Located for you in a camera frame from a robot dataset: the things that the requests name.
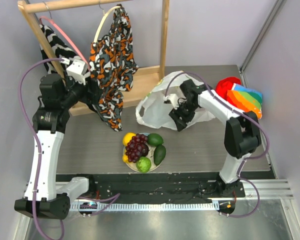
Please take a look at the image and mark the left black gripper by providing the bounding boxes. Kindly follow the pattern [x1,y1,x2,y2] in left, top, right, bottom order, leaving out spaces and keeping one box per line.
[59,70,103,110]

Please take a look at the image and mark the white plastic bag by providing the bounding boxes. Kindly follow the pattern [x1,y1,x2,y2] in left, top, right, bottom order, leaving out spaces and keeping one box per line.
[135,71,215,131]

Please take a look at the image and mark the green fake fruit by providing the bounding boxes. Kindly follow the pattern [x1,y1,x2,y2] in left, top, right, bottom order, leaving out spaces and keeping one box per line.
[147,133,164,147]

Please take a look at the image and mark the green fake avocado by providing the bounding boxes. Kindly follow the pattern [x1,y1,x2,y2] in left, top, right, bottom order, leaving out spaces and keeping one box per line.
[153,144,167,166]

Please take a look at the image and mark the yellow fake lemon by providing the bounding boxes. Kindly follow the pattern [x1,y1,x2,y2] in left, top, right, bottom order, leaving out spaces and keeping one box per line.
[122,132,136,146]

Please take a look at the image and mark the dark red fake grapes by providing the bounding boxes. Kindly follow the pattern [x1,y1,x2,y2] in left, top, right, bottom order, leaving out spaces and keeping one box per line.
[123,133,149,163]

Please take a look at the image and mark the light green fake apple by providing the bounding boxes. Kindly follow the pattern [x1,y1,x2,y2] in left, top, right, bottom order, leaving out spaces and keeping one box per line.
[135,157,152,173]

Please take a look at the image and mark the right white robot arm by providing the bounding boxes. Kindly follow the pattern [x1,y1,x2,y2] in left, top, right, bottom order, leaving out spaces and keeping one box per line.
[164,79,262,198]

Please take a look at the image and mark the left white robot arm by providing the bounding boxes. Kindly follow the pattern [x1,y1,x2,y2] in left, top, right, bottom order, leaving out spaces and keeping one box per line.
[14,73,97,220]

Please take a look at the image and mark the orange grey camouflage cloth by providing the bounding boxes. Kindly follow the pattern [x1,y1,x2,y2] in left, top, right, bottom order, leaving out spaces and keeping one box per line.
[89,4,139,132]

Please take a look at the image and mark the red white cloth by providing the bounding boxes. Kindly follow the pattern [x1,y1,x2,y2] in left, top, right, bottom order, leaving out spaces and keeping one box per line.
[215,76,241,100]

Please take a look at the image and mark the black white zebra cloth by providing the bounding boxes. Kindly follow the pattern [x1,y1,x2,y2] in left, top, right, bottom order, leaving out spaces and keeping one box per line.
[39,24,91,79]

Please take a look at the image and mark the wooden clothes rack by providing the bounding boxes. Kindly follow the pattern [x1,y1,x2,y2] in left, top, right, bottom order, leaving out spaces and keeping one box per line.
[17,0,170,108]

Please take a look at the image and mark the cream clothes hanger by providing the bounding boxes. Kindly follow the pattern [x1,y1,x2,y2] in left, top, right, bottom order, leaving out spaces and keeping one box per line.
[93,5,121,43]

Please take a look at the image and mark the rainbow striped cloth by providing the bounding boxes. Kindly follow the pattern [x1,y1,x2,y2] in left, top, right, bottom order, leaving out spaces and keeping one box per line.
[226,83,263,119]

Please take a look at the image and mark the blue cream ceramic plate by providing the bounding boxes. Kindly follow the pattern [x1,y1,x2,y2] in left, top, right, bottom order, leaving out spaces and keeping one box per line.
[125,133,166,173]

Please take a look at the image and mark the pink clothes hanger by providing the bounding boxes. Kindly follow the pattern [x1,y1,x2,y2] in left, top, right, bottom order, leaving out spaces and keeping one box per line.
[38,15,91,70]

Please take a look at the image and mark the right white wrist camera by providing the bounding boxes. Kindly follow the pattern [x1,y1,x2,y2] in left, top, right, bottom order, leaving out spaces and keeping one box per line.
[163,93,180,109]

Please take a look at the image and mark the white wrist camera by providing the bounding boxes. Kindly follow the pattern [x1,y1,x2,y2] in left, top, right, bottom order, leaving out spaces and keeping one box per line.
[163,93,180,109]
[66,59,88,86]

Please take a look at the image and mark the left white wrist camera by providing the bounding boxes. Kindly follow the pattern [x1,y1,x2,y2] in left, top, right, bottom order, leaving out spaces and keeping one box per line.
[66,59,88,86]

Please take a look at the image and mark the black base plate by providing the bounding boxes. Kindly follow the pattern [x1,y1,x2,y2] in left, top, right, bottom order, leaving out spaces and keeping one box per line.
[55,171,246,204]

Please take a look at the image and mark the white slotted cable duct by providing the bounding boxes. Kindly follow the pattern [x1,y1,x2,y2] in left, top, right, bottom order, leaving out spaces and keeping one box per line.
[69,201,220,212]

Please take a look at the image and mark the aluminium rail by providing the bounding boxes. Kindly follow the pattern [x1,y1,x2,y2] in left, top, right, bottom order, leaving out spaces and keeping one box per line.
[21,178,295,202]

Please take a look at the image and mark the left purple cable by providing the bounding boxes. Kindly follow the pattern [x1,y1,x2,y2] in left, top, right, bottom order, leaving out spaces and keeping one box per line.
[17,57,121,240]

